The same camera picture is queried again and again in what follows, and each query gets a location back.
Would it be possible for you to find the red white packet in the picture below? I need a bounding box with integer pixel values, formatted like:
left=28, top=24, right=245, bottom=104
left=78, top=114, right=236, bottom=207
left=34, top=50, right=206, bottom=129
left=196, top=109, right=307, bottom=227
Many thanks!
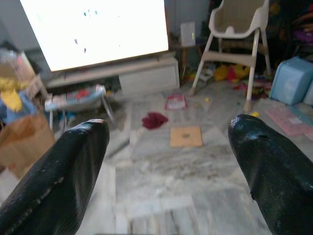
left=164, top=94, right=189, bottom=110

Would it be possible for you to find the small white box device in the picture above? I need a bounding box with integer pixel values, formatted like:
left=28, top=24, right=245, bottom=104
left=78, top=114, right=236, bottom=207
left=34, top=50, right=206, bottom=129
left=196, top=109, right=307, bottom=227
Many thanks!
left=180, top=22, right=196, bottom=47

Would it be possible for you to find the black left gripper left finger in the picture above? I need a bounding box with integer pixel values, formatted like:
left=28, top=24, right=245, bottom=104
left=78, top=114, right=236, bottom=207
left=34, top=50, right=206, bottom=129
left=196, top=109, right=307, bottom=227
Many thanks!
left=0, top=119, right=110, bottom=235

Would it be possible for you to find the white TV cabinet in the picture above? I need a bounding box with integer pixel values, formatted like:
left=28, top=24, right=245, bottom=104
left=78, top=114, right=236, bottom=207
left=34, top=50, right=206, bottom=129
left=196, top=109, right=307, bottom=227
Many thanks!
left=45, top=55, right=181, bottom=96

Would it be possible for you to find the yellow red toy heap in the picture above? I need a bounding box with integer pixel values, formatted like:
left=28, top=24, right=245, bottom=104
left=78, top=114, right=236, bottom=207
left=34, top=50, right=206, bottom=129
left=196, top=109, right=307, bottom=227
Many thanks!
left=214, top=63, right=251, bottom=83

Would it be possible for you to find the dark red cloth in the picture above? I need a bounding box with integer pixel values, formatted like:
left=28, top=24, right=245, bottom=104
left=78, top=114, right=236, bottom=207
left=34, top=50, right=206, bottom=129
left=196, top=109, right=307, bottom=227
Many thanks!
left=141, top=112, right=169, bottom=130

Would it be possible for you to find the large flat screen TV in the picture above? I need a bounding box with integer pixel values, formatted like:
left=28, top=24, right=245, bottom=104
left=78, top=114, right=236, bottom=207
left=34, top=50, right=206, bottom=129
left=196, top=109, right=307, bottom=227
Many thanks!
left=19, top=0, right=170, bottom=73

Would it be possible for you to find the light blue plastic bin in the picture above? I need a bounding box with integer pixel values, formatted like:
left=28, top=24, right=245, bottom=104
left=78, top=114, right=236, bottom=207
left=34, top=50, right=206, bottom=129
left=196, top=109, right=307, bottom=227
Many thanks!
left=270, top=56, right=313, bottom=106

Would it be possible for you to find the brown paper bag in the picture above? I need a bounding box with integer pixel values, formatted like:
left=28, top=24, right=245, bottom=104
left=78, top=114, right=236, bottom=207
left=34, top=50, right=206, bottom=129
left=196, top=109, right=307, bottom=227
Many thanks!
left=0, top=112, right=56, bottom=179

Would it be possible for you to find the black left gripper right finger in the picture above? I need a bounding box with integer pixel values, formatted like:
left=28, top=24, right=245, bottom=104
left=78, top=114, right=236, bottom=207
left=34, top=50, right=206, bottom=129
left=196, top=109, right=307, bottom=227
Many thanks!
left=227, top=114, right=313, bottom=235

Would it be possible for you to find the pink play mat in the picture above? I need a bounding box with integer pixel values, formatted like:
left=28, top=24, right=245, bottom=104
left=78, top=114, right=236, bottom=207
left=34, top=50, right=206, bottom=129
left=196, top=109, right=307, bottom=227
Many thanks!
left=265, top=105, right=313, bottom=138

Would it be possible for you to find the yellow and blue cloth pile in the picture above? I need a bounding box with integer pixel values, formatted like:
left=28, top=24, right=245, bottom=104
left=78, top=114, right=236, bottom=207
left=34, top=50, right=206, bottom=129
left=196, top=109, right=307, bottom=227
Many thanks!
left=0, top=41, right=47, bottom=125

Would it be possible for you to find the beige baby high chair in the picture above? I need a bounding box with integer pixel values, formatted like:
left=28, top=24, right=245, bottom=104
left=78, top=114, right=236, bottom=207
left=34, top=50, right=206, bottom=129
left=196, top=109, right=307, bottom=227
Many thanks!
left=189, top=0, right=272, bottom=112

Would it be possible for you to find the square cardboard piece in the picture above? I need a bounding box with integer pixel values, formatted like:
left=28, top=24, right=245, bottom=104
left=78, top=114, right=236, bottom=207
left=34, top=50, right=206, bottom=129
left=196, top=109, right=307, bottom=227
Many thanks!
left=169, top=126, right=203, bottom=148

